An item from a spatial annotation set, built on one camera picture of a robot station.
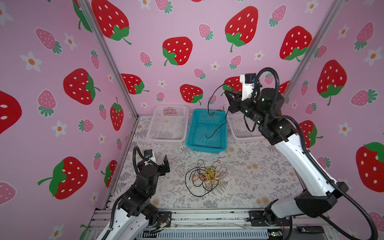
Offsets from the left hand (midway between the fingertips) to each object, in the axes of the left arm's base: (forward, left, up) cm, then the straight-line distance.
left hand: (157, 157), depth 73 cm
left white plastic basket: (+41, +4, -20) cm, 45 cm away
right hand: (+14, -31, +30) cm, 45 cm away
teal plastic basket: (+36, -28, -23) cm, 51 cm away
